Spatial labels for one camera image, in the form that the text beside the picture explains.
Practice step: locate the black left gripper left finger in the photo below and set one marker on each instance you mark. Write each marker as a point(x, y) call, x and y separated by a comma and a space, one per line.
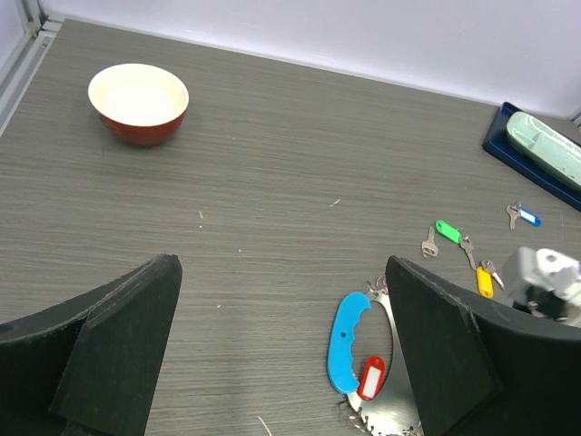
point(90, 365)

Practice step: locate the metal crescent keyring holder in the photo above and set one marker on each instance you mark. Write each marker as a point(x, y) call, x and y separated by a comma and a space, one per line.
point(363, 326)

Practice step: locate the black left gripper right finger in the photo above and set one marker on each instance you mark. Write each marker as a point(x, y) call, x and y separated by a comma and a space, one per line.
point(479, 367)

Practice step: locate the yellow key tag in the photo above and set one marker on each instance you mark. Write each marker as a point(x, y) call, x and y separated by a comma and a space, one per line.
point(485, 283)

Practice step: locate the silver key by blue tag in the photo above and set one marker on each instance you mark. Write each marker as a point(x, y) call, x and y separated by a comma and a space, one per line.
point(514, 213)

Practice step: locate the blue key tag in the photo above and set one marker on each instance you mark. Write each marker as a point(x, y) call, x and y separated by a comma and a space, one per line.
point(529, 217)

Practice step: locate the green key tag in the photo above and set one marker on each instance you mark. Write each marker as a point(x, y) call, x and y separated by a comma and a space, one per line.
point(448, 231)

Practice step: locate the silver key by green tag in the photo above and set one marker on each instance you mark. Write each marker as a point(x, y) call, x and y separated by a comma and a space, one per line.
point(467, 246)

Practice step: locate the dark blue tray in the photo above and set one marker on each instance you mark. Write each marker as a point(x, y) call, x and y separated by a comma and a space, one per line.
point(497, 144)

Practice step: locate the light green divided dish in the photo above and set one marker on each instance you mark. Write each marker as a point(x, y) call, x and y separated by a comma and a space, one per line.
point(550, 149)

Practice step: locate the silver key by yellow tag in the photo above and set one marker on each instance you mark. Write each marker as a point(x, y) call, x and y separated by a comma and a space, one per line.
point(491, 269)

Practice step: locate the white and red bowl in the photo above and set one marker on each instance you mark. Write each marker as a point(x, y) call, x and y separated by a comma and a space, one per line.
point(142, 104)

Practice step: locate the red key tag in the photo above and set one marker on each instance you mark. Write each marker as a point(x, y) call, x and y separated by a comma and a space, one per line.
point(372, 379)

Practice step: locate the silver key with ring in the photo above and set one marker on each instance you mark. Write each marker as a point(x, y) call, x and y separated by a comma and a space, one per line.
point(429, 247)

